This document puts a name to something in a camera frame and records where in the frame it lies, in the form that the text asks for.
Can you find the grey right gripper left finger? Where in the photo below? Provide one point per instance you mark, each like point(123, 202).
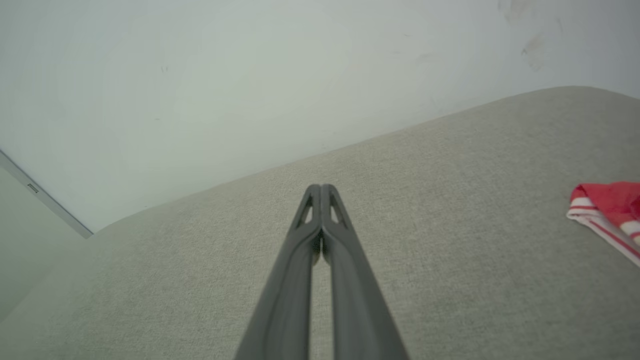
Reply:
point(285, 300)

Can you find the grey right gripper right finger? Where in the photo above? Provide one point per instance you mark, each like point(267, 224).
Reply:
point(357, 310)

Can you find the red and white garment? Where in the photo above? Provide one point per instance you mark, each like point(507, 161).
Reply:
point(615, 205)

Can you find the grey metal wall strip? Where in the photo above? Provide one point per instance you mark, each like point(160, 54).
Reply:
point(50, 202)

